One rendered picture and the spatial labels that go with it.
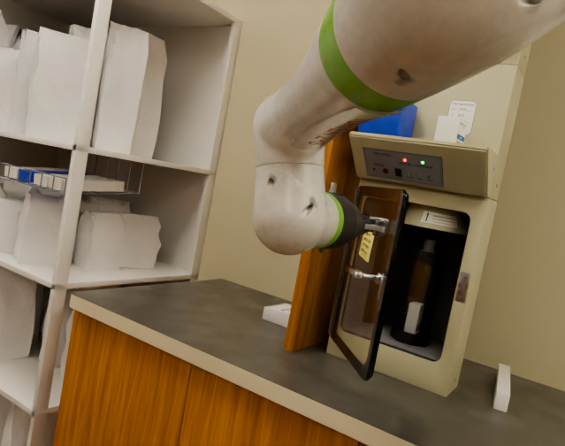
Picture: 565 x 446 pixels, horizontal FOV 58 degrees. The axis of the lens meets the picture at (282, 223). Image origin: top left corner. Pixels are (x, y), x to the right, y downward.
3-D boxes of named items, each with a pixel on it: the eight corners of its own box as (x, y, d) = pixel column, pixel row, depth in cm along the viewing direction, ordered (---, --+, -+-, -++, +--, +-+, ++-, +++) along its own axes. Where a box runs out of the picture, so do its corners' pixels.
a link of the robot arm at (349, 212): (286, 246, 84) (336, 259, 79) (300, 176, 83) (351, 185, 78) (305, 246, 89) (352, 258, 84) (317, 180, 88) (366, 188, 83)
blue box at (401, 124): (373, 139, 129) (379, 103, 129) (410, 143, 124) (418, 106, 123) (356, 132, 121) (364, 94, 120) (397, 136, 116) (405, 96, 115)
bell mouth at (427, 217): (409, 222, 143) (414, 203, 143) (474, 235, 134) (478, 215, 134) (387, 219, 128) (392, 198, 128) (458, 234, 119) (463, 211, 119)
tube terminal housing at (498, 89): (362, 337, 156) (413, 87, 151) (469, 374, 139) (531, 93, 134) (324, 352, 135) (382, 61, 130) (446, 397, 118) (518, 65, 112)
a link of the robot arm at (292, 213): (236, 255, 72) (304, 256, 66) (236, 166, 72) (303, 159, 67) (288, 254, 84) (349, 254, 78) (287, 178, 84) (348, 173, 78)
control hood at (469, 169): (359, 177, 132) (367, 139, 131) (490, 198, 115) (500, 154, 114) (339, 172, 122) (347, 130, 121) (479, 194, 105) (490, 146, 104)
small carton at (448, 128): (440, 146, 118) (446, 119, 117) (462, 148, 115) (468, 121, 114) (432, 142, 114) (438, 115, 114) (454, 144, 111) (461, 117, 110)
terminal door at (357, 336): (332, 336, 133) (362, 185, 130) (369, 384, 103) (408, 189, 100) (329, 335, 133) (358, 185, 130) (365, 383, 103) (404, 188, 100)
